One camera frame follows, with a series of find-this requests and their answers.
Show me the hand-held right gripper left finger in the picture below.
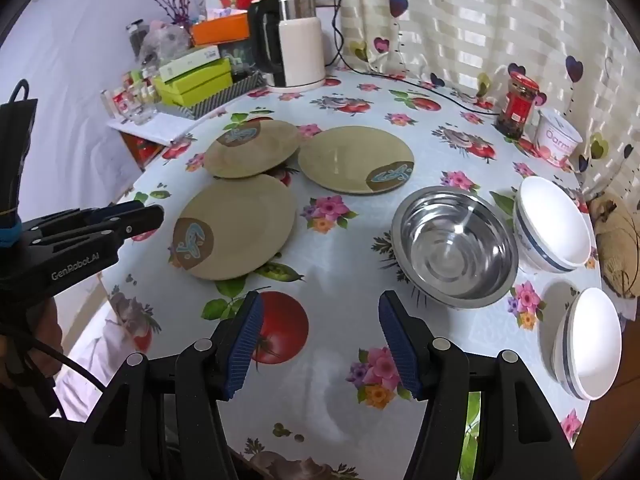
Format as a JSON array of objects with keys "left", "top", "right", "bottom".
[{"left": 60, "top": 290, "right": 265, "bottom": 480}]

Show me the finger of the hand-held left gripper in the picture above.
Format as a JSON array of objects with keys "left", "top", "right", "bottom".
[
  {"left": 40, "top": 205, "right": 165, "bottom": 256},
  {"left": 22, "top": 200, "right": 150, "bottom": 241}
]

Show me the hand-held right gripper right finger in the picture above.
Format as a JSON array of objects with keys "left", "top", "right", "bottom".
[{"left": 378, "top": 290, "right": 591, "bottom": 480}]

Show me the beige plate with brown emblem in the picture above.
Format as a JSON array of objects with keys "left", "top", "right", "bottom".
[
  {"left": 171, "top": 174, "right": 297, "bottom": 281},
  {"left": 298, "top": 127, "right": 416, "bottom": 196},
  {"left": 205, "top": 120, "right": 302, "bottom": 180}
]

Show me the stainless steel bowl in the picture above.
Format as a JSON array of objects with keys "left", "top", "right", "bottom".
[{"left": 391, "top": 186, "right": 520, "bottom": 309}]

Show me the white bowl with blue stripes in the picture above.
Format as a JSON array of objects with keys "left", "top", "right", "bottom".
[
  {"left": 512, "top": 176, "right": 593, "bottom": 274},
  {"left": 552, "top": 287, "right": 622, "bottom": 401}
]

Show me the red packet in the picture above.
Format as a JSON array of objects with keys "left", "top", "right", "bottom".
[{"left": 122, "top": 132, "right": 166, "bottom": 171}]

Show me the white shelf board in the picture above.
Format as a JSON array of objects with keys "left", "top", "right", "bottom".
[{"left": 106, "top": 110, "right": 198, "bottom": 146}]

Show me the floral fruit print tablecloth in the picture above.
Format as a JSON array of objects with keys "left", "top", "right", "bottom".
[{"left": 97, "top": 67, "right": 601, "bottom": 480}]

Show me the glass mug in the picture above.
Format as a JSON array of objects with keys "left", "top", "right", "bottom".
[{"left": 131, "top": 94, "right": 160, "bottom": 126}]

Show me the row of small bottles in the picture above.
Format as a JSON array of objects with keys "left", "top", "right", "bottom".
[{"left": 100, "top": 71, "right": 161, "bottom": 126}]

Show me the green box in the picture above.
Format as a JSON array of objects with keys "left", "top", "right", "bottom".
[{"left": 152, "top": 57, "right": 235, "bottom": 107}]

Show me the black white striped tray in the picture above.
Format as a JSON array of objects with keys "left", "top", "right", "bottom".
[{"left": 160, "top": 70, "right": 265, "bottom": 121}]

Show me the long white box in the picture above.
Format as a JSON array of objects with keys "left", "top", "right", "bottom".
[{"left": 159, "top": 46, "right": 221, "bottom": 81}]

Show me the dark glass jar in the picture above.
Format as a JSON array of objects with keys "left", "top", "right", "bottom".
[{"left": 125, "top": 20, "right": 147, "bottom": 57}]

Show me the clear plastic bag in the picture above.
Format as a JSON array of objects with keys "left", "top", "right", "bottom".
[{"left": 137, "top": 22, "right": 193, "bottom": 66}]

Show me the dark printed box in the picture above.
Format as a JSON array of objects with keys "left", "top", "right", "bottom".
[{"left": 218, "top": 40, "right": 258, "bottom": 82}]

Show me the orange box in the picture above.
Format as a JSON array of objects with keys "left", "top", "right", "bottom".
[{"left": 191, "top": 12, "right": 251, "bottom": 47}]

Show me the white electric kettle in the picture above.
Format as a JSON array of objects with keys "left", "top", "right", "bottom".
[{"left": 248, "top": 0, "right": 327, "bottom": 93}]

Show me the burlap pouch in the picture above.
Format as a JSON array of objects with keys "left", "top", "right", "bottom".
[{"left": 587, "top": 192, "right": 640, "bottom": 301}]

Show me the white yogurt cup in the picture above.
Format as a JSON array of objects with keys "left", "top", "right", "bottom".
[{"left": 535, "top": 108, "right": 584, "bottom": 168}]

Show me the glass jar with red lid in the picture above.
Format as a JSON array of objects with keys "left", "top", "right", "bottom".
[{"left": 495, "top": 71, "right": 541, "bottom": 140}]

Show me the cream curtain with heart print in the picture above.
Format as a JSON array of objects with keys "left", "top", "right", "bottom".
[{"left": 334, "top": 0, "right": 640, "bottom": 201}]

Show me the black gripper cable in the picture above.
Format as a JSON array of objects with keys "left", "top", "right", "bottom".
[{"left": 0, "top": 327, "right": 108, "bottom": 393}]

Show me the black power cable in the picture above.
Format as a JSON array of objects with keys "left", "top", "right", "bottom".
[{"left": 331, "top": 2, "right": 501, "bottom": 111}]

